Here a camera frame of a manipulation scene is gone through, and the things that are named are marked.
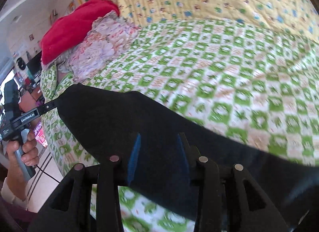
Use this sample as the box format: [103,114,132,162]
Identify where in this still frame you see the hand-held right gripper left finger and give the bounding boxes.
[35,133,142,232]

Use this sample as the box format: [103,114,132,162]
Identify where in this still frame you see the pink floral pillow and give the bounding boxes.
[56,14,141,81]

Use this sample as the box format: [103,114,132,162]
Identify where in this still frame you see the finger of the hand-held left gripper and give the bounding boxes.
[37,100,60,116]

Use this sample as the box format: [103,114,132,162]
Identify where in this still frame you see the black cable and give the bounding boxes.
[35,164,61,184]

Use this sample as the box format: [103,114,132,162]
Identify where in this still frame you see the red pillow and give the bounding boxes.
[41,0,120,64]

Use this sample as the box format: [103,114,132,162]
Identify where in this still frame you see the person's left hand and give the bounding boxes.
[5,130,38,170]

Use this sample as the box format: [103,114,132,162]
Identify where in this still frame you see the person's left forearm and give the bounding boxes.
[0,158,32,210]

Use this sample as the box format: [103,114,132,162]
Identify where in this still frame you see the green checkered bed sheet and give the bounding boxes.
[40,18,319,232]

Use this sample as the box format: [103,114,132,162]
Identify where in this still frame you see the black pants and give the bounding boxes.
[57,84,319,232]

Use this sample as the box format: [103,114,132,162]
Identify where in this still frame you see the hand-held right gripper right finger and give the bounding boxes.
[176,133,289,232]

